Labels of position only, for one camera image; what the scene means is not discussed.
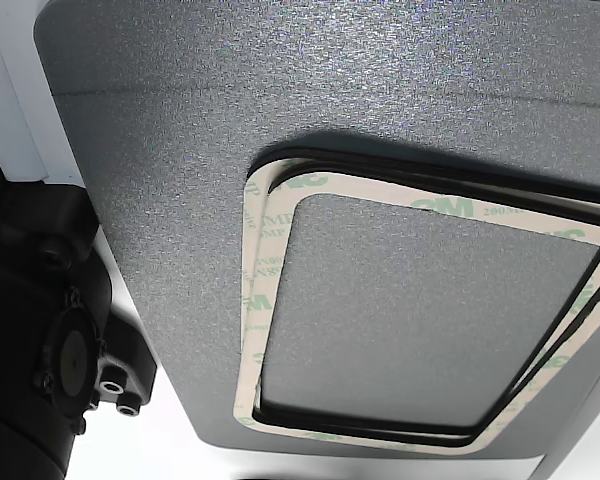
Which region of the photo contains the dark gray mat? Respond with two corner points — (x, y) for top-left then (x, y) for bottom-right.
(32, 0), (600, 480)

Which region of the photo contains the beige adhesive frame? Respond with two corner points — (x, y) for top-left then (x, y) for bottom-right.
(239, 144), (600, 442)
(232, 169), (600, 456)

